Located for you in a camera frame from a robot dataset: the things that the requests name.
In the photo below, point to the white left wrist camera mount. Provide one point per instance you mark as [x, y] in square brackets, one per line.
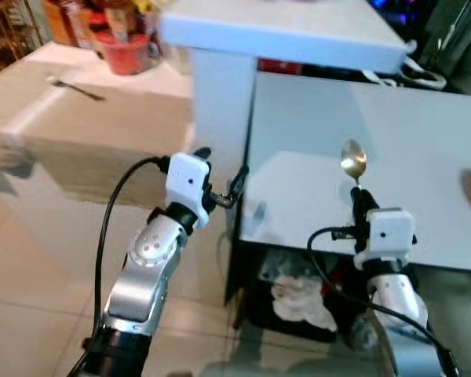
[187, 179]

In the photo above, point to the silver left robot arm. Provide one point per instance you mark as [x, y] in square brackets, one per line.
[145, 271]

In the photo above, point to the red plastic container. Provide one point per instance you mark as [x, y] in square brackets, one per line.
[125, 53]

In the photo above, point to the golden metal spoon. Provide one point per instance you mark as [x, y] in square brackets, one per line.
[353, 161]

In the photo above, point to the black storage crate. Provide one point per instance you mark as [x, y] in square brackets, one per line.
[255, 302]

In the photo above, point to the white raised counter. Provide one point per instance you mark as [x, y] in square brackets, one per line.
[282, 31]

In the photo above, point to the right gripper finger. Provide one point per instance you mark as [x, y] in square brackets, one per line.
[358, 198]
[370, 200]

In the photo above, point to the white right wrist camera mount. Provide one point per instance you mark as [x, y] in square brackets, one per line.
[388, 236]

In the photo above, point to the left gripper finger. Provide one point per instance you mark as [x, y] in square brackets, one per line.
[239, 182]
[202, 152]

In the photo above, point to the white crumpled cloth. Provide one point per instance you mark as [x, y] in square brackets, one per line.
[302, 302]

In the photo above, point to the black device with lights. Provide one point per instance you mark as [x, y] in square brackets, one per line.
[396, 12]

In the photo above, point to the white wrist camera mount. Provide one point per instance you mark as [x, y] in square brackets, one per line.
[388, 236]
[187, 179]

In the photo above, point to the metal fork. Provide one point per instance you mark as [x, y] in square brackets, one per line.
[74, 87]

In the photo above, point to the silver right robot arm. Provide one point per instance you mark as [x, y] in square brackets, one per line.
[400, 306]

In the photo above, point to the colourful snack packages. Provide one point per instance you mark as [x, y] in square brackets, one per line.
[102, 16]

